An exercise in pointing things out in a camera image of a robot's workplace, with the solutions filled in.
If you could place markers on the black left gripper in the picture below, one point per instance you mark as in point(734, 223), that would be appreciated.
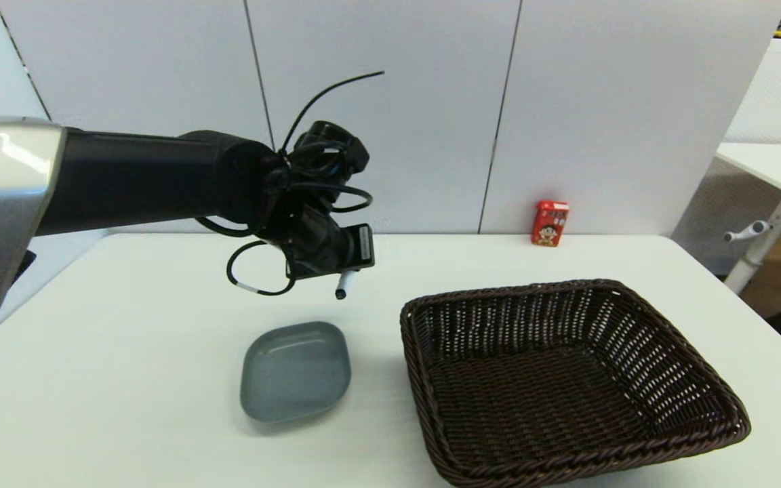
point(323, 247)

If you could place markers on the white marker with black caps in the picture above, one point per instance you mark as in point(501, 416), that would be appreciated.
point(344, 285)

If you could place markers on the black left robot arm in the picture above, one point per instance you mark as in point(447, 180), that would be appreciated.
point(146, 179)

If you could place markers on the grey shallow plastic plate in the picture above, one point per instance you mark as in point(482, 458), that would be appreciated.
point(295, 371)

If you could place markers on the black zip tie tail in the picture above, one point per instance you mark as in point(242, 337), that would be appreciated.
point(323, 95)

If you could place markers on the red cartoon print carton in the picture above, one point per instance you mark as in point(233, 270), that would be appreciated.
point(550, 224)

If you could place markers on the dark brown wicker basket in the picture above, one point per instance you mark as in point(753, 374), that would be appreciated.
point(553, 393)

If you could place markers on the white side table leg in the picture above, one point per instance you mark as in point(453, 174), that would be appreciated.
point(767, 244)

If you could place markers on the white side table top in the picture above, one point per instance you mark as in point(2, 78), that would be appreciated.
point(770, 166)

